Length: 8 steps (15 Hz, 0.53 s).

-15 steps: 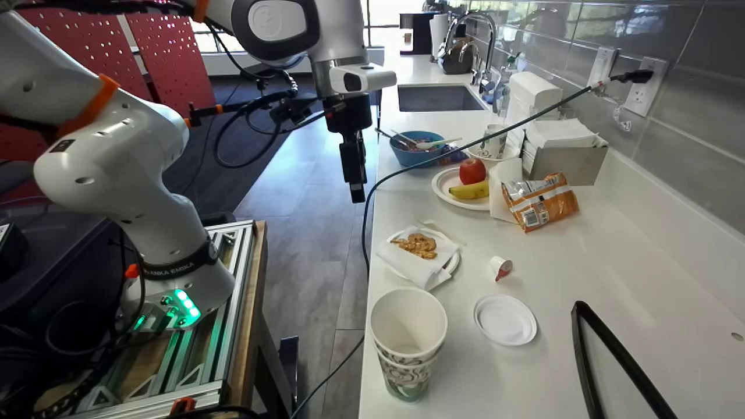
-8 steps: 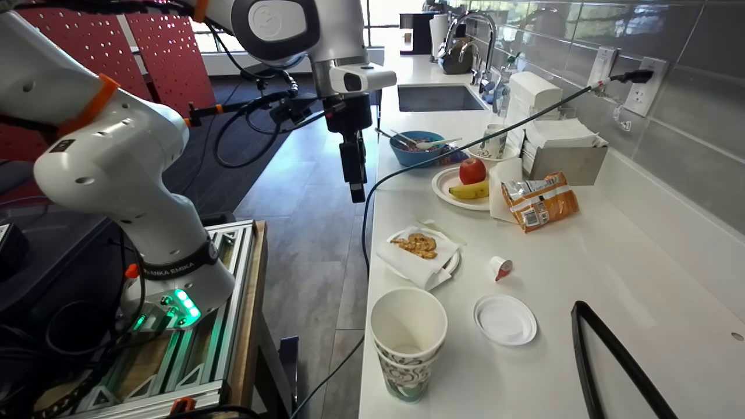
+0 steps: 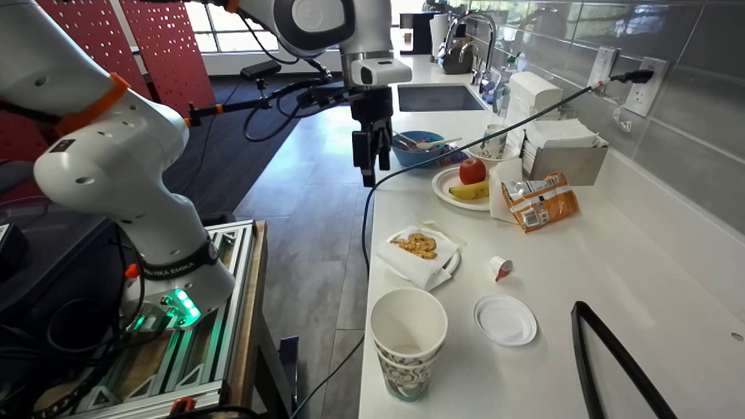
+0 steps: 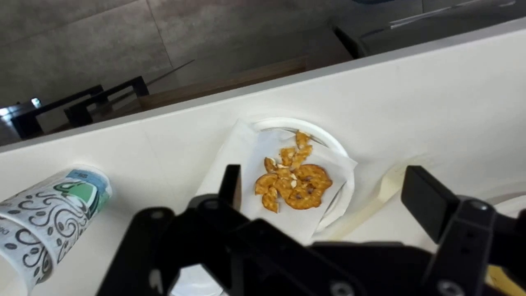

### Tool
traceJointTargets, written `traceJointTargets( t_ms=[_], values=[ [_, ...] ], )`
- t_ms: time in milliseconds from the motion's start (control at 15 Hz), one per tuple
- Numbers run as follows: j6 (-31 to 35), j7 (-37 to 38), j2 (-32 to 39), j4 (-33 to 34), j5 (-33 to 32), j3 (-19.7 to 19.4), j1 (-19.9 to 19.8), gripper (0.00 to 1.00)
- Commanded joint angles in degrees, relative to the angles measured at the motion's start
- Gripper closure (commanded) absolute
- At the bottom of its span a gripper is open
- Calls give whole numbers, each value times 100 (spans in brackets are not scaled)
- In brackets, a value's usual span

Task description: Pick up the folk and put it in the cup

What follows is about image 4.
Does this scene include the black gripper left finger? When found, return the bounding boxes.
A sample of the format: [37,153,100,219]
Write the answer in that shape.
[96,163,364,296]

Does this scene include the patterned white paper cup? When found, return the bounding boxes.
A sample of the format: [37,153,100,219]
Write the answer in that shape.
[0,168,115,296]

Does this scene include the white plate with fried food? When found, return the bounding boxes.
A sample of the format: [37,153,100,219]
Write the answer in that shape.
[248,115,358,232]

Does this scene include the yellow banana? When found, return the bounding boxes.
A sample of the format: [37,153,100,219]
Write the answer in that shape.
[484,265,526,296]

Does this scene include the orange fried food pieces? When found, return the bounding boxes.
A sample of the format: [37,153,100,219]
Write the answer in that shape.
[253,130,335,214]

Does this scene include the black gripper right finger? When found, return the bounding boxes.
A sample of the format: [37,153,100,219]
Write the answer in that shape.
[401,164,526,296]

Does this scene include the dark metal chair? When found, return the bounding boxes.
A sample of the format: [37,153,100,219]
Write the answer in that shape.
[0,76,151,140]

